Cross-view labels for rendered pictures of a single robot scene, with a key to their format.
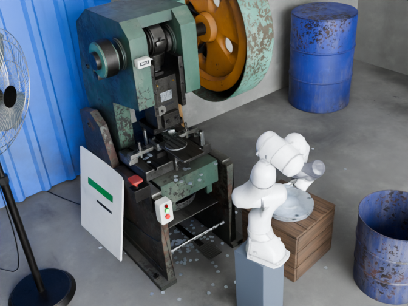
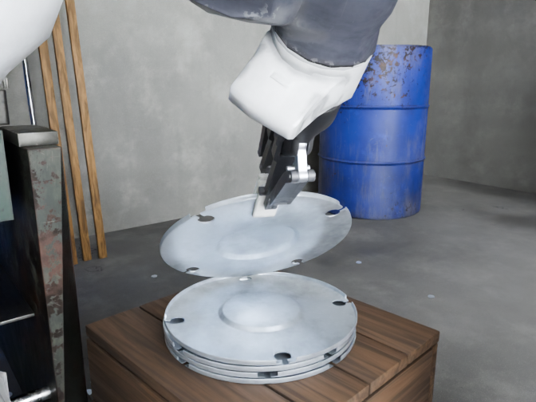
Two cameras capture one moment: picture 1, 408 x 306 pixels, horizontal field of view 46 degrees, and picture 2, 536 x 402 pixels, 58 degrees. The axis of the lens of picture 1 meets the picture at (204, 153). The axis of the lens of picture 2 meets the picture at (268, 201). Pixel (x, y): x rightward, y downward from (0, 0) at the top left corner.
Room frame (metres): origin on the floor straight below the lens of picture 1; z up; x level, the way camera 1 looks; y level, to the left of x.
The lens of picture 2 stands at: (1.54, -0.45, 0.72)
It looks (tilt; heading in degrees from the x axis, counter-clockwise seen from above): 14 degrees down; 357
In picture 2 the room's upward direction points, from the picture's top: straight up
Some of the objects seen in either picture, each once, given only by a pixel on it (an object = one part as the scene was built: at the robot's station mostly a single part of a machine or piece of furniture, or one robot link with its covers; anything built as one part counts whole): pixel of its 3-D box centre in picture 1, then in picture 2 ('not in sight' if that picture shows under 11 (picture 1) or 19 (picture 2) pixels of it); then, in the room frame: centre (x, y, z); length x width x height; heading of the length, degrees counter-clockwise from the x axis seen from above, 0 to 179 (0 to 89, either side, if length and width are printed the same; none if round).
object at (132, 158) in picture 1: (138, 150); not in sight; (2.31, 0.36, 0.76); 0.17 x 0.06 x 0.10; 125
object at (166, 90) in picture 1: (162, 98); not in sight; (2.38, 0.20, 1.04); 0.17 x 0.15 x 0.30; 35
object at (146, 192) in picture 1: (141, 199); not in sight; (2.04, 0.35, 0.62); 0.10 x 0.06 x 0.20; 125
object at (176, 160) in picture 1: (181, 157); not in sight; (2.27, 0.12, 0.72); 0.25 x 0.14 x 0.14; 35
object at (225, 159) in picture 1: (190, 157); (14, 199); (2.68, 0.09, 0.45); 0.92 x 0.12 x 0.90; 35
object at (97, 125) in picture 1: (119, 190); not in sight; (2.37, 0.52, 0.45); 0.92 x 0.12 x 0.90; 35
